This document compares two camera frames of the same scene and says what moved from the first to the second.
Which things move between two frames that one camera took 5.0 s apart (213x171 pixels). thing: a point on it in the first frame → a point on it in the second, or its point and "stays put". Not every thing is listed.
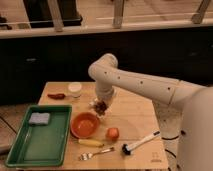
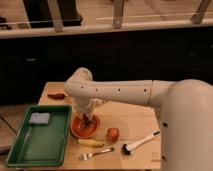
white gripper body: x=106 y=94 → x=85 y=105
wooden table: x=127 y=137 stays put
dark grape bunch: x=100 y=107 → x=86 y=123
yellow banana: x=90 y=142 stays put
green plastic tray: x=41 y=136 stays put
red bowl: x=84 y=125 stays put
